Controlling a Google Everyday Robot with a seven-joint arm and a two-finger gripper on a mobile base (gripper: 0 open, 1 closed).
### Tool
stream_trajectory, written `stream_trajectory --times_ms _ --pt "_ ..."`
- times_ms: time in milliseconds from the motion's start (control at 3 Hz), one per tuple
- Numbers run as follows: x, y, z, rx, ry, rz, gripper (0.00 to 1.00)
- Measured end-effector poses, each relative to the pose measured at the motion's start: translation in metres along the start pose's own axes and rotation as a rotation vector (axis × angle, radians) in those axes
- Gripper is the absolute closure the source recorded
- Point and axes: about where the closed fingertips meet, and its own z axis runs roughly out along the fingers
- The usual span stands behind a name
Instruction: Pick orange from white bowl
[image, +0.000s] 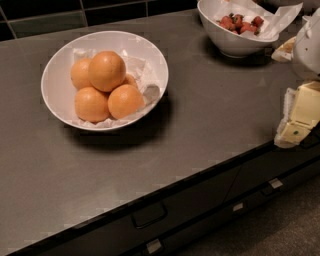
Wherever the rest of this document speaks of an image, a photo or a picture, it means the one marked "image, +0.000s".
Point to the dark drawer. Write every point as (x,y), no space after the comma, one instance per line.
(270,222)
(273,163)
(123,229)

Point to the dark right drawer front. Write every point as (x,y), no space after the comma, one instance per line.
(273,163)

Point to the white paper liner in bowl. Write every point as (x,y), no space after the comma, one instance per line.
(147,76)

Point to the white bowl with strawberries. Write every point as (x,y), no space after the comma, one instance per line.
(230,43)

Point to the dark lower drawer front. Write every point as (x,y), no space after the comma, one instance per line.
(270,222)

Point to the dark upper drawer front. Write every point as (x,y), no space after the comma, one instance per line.
(123,229)

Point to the red strawberries pile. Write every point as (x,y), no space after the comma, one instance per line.
(235,23)

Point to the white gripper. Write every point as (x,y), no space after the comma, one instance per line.
(308,46)

